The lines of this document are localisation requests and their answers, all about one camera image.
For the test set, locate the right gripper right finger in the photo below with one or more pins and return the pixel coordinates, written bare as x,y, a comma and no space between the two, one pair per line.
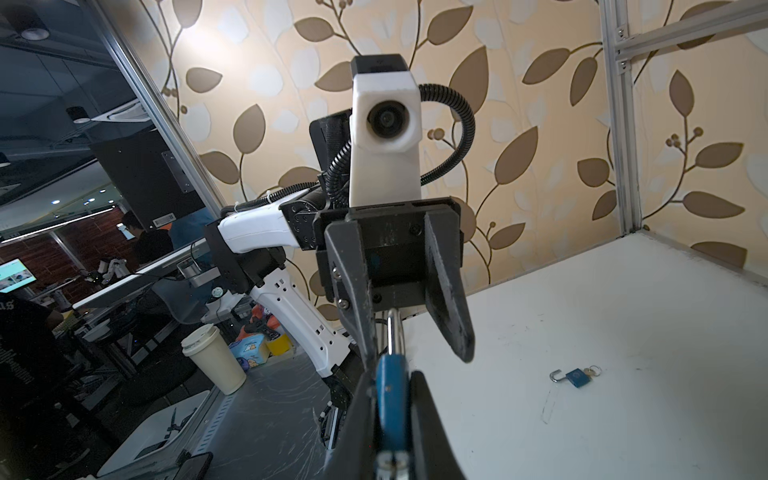
432,455

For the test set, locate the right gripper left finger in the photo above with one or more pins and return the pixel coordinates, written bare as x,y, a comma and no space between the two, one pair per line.
353,457

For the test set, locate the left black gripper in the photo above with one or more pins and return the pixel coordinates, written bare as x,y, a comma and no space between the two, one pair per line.
394,256

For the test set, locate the blue padlock with keys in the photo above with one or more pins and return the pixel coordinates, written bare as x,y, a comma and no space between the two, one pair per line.
392,388

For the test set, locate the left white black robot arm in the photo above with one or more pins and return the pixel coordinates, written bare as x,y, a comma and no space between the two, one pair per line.
249,243

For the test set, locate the white paper cup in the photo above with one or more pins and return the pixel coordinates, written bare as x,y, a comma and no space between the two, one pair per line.
206,347

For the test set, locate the black monitor on stand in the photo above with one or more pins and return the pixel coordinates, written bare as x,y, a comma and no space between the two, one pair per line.
145,171

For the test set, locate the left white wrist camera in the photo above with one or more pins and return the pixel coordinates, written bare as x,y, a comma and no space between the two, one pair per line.
385,129

